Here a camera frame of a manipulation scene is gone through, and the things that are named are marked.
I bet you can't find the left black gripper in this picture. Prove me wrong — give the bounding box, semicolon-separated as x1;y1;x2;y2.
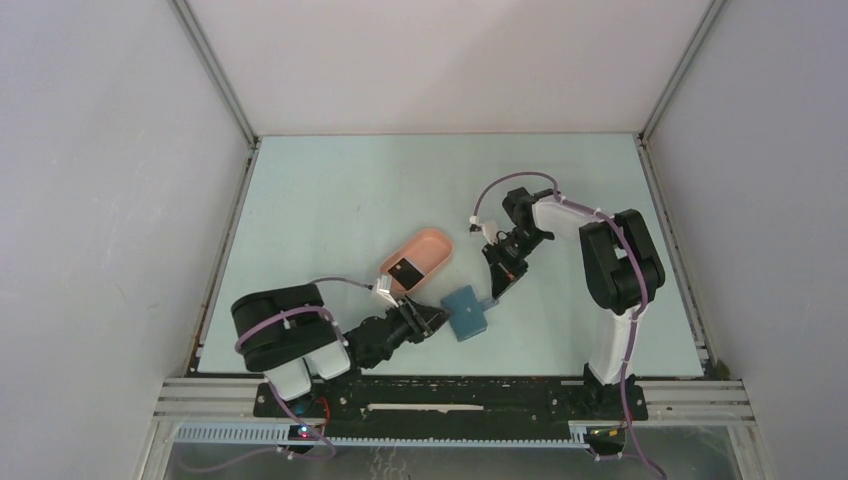
364;292;453;368

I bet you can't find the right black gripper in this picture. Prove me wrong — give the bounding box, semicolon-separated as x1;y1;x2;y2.
482;228;549;298

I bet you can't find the blue card holder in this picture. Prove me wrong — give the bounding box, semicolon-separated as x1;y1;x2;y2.
440;285;498;342

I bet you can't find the pink oval tray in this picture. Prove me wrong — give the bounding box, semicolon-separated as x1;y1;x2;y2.
379;227;453;295

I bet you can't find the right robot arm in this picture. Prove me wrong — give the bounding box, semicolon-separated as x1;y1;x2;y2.
470;188;665;418

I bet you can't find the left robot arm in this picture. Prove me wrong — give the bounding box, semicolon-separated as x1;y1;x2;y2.
230;276;451;417

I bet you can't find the left controller board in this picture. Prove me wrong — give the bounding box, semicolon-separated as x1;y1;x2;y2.
287;426;323;442

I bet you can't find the controller board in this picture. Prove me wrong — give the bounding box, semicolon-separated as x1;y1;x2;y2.
584;428;627;444
287;426;323;442

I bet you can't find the right controller board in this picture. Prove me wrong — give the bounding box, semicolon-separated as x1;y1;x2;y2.
584;428;627;444

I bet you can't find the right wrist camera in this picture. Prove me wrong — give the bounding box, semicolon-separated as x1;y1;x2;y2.
469;215;507;245

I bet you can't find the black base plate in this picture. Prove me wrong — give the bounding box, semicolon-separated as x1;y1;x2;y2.
253;373;648;440

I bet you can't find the aluminium front rail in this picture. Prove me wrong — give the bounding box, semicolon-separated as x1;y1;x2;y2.
153;378;756;426

